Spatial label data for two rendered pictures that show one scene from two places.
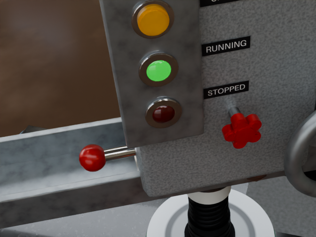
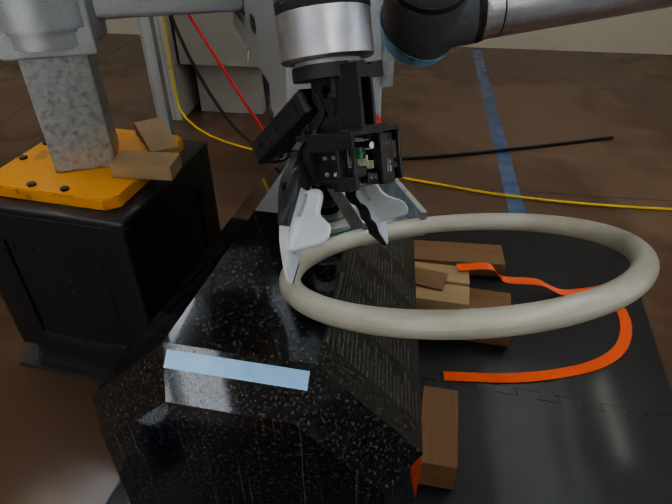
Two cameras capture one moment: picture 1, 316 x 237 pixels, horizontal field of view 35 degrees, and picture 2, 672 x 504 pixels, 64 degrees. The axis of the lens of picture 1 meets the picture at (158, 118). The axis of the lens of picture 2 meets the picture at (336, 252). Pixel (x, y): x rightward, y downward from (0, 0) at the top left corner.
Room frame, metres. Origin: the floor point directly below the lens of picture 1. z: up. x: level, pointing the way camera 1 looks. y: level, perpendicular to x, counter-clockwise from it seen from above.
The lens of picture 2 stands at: (0.71, 1.14, 1.61)
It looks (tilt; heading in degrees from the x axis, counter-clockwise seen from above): 36 degrees down; 259
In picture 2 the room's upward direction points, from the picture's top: straight up
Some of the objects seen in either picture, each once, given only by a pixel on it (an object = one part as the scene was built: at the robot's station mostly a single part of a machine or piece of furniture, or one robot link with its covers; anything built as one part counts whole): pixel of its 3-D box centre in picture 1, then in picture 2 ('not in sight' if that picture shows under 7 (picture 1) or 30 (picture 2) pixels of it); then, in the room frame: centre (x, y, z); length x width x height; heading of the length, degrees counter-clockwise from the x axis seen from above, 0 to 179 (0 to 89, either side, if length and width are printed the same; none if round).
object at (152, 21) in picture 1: (153, 19); not in sight; (0.36, -0.01, 1.35); 0.03 x 0.01 x 0.03; 96
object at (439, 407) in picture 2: not in sight; (437, 434); (0.17, 0.16, 0.07); 0.30 x 0.12 x 0.12; 68
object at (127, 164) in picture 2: not in sight; (146, 165); (1.01, -0.52, 0.81); 0.20 x 0.10 x 0.05; 163
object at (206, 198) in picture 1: (207, 178); not in sight; (0.50, -0.06, 1.00); 0.07 x 0.07 x 0.04
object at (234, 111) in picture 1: (237, 122); not in sight; (0.37, -0.08, 1.22); 0.04 x 0.04 x 0.04; 6
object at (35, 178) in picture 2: not in sight; (90, 161); (1.22, -0.67, 0.76); 0.49 x 0.49 x 0.05; 65
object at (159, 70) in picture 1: (158, 69); not in sight; (0.36, -0.01, 1.30); 0.02 x 0.01 x 0.02; 96
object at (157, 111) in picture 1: (163, 113); not in sight; (0.36, -0.01, 1.25); 0.02 x 0.01 x 0.02; 96
